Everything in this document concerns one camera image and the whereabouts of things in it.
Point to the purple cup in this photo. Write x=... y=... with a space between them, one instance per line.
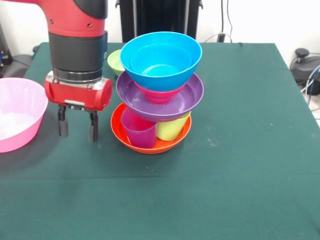
x=140 y=132

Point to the green cup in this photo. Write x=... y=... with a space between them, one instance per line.
x=170 y=130

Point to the green bowl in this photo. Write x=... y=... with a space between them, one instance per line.
x=115 y=62

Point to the purple bowl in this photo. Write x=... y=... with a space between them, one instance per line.
x=130 y=100

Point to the large pink bowl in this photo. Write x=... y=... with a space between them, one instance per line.
x=20 y=120

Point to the orange bowl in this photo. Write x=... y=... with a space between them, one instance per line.
x=117 y=130

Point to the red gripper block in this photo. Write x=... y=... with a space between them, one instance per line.
x=77 y=96

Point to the small magenta bowl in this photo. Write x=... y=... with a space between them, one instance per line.
x=160 y=97

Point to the small blue bowl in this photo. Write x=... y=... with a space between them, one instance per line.
x=160 y=60

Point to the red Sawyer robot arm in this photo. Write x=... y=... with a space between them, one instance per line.
x=75 y=37

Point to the black power plug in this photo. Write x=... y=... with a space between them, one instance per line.
x=221 y=37

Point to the large blue bowl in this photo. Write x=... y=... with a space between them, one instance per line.
x=160 y=82

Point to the dark green table cloth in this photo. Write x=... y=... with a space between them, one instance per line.
x=175 y=195

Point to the black stand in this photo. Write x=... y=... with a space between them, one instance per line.
x=3 y=50

